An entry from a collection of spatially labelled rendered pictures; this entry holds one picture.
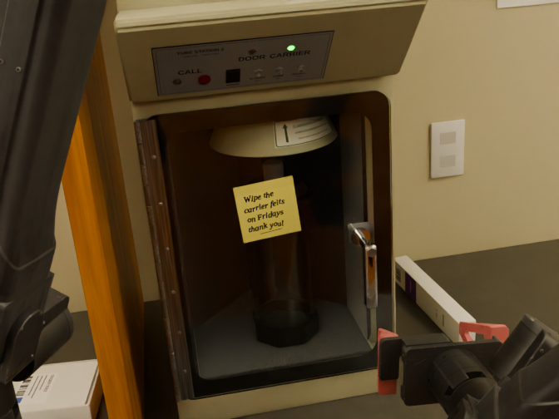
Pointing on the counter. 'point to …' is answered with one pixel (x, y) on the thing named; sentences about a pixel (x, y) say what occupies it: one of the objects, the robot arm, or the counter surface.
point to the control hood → (251, 29)
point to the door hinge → (155, 253)
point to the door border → (147, 155)
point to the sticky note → (267, 209)
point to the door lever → (359, 238)
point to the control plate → (210, 62)
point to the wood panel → (106, 247)
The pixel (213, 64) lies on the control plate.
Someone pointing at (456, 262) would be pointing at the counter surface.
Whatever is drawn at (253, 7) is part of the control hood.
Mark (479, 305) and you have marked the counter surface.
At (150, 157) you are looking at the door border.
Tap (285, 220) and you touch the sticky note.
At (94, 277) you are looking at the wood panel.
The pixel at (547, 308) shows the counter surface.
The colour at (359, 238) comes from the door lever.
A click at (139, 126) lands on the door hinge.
